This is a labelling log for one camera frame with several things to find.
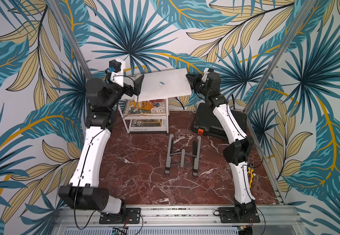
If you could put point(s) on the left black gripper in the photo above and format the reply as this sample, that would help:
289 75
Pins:
138 84

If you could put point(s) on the aluminium front rail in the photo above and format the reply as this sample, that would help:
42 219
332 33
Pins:
182 220

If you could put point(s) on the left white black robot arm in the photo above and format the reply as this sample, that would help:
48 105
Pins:
83 191

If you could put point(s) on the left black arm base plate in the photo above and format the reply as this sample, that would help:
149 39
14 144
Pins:
125 216

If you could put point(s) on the white folio book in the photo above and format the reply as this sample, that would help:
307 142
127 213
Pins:
147 125

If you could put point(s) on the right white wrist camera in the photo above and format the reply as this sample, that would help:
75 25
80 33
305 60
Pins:
205 73

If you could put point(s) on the left aluminium corner post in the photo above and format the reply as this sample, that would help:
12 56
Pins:
73 18

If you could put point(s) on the orange illustrated magazine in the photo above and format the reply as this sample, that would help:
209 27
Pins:
157 106

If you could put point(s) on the black plastic tool case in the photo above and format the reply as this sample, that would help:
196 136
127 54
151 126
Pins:
205 123

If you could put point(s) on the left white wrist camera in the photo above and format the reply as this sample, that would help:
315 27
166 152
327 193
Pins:
115 72

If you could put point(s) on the yellow black pliers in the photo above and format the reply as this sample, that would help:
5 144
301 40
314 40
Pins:
251 174

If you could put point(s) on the white three-tier shelf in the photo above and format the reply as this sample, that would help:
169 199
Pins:
127 118

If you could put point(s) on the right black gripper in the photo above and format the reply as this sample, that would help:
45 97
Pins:
196 82

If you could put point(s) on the aluminium corner post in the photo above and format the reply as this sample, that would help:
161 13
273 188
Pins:
274 54
73 18

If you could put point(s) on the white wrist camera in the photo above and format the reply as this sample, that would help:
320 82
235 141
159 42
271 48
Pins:
115 72
205 73

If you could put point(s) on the silver laptop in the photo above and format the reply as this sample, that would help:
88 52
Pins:
163 85

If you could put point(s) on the right aluminium corner post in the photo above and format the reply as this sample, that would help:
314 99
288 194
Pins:
274 54

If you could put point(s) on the grey folding laptop stand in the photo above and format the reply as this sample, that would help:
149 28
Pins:
195 155

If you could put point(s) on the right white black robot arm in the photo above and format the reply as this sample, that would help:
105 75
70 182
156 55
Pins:
240 145

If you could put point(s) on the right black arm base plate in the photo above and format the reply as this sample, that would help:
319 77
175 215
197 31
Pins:
234 215

